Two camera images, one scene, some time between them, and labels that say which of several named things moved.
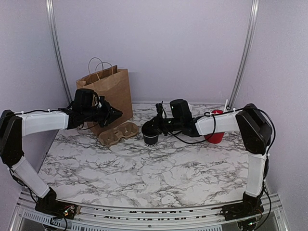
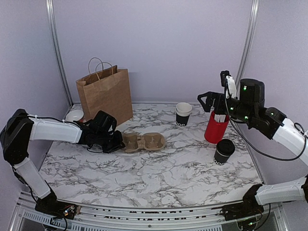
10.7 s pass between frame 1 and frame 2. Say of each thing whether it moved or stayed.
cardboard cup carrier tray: moved
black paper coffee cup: moved
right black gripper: moved
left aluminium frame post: stayed
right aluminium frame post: stayed
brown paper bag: stayed
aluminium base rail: stayed
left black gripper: moved
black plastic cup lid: moved
